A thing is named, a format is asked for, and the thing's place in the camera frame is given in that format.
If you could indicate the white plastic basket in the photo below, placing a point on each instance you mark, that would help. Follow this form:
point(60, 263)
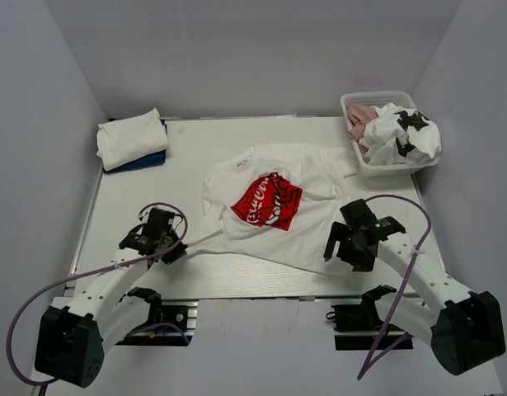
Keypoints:
point(380, 99)

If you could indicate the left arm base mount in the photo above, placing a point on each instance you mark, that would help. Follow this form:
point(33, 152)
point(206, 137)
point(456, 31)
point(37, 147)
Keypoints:
point(169, 323)

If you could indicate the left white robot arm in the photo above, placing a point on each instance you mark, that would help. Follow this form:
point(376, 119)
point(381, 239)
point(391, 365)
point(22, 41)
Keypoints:
point(73, 340)

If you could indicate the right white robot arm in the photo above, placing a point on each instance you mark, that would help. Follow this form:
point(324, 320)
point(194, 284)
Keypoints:
point(463, 328)

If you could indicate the white red-print t-shirt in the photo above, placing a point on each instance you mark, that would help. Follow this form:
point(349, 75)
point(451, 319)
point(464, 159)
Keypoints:
point(275, 202)

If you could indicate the pink t-shirt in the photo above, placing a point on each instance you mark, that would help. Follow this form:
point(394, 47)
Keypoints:
point(359, 116)

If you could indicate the white black-print t-shirt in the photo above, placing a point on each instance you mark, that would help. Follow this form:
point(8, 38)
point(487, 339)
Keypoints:
point(396, 135)

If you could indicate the folded blue t-shirt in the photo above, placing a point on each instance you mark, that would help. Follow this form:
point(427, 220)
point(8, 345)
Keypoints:
point(142, 161)

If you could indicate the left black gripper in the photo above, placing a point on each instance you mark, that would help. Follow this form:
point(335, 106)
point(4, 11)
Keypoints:
point(176, 253)

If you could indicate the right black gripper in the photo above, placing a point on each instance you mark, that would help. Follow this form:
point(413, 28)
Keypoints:
point(363, 262)

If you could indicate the folded white t-shirt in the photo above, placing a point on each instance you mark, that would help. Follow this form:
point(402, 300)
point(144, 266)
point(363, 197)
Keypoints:
point(129, 138)

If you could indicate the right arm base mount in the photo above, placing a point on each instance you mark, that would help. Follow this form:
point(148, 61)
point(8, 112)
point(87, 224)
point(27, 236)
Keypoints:
point(356, 325)

